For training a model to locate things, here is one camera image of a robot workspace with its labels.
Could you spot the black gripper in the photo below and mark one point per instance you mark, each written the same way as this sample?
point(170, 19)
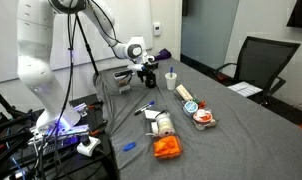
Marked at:
point(147, 68)

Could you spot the black cup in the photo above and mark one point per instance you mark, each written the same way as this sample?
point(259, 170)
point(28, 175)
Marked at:
point(151, 81)

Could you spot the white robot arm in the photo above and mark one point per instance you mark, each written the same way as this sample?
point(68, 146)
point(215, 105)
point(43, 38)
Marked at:
point(34, 66)

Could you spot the white paper cup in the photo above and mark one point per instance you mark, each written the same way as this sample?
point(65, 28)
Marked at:
point(171, 82)

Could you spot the wooden block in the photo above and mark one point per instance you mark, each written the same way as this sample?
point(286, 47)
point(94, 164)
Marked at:
point(123, 83)

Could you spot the black flashlight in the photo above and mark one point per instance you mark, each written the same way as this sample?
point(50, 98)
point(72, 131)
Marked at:
point(122, 73)

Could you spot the small clear plastic tray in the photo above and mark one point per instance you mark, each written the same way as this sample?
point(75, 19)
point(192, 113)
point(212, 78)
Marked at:
point(124, 90)

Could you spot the white marker blue cap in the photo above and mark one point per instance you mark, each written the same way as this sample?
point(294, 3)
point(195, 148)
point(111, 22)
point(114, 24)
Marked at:
point(144, 108)

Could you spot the blue pen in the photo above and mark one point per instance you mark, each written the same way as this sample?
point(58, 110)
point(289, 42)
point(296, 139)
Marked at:
point(171, 71)

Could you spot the purple folded umbrella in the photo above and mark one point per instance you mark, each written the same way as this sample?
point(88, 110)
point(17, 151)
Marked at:
point(163, 54)

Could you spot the narrow white tape roll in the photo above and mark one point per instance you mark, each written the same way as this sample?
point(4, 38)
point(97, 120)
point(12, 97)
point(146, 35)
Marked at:
point(165, 123)
point(163, 117)

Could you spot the teal ribbon spool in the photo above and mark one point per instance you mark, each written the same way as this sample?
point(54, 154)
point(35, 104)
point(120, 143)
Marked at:
point(191, 107)

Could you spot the green gift bow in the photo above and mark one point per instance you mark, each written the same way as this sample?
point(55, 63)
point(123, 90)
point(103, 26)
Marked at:
point(196, 101)

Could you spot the black tripod leg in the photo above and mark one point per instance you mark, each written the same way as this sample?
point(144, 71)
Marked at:
point(87, 45)

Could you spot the red gift bow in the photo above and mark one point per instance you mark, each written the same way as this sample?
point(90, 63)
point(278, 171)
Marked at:
point(202, 104)

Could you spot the small blue oval object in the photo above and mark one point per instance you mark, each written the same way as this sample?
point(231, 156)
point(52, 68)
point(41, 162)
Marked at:
point(129, 146)

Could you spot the orange cloth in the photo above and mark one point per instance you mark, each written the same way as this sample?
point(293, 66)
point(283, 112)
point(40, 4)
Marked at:
point(167, 146)

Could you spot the colourful snack packets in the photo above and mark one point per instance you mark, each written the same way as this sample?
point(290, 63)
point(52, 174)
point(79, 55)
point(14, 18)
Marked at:
point(211, 125)

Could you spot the white control box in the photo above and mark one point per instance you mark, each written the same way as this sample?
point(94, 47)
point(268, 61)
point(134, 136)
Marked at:
point(88, 145)

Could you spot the white printed paper sheet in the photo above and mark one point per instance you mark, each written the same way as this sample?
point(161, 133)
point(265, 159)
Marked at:
point(245, 89)

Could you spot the grey table cloth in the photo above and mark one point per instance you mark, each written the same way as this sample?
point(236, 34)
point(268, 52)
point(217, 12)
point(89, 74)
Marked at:
point(241, 140)

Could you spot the black mesh office chair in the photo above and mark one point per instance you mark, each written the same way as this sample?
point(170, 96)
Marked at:
point(264, 63)

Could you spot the black robot mounting stand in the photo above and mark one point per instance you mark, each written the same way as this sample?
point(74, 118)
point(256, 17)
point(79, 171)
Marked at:
point(11, 133)

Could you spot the white wall thermostat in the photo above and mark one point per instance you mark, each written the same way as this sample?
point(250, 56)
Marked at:
point(156, 29)

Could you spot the black wall television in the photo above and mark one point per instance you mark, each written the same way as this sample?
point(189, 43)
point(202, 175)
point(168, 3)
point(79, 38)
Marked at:
point(299, 13)

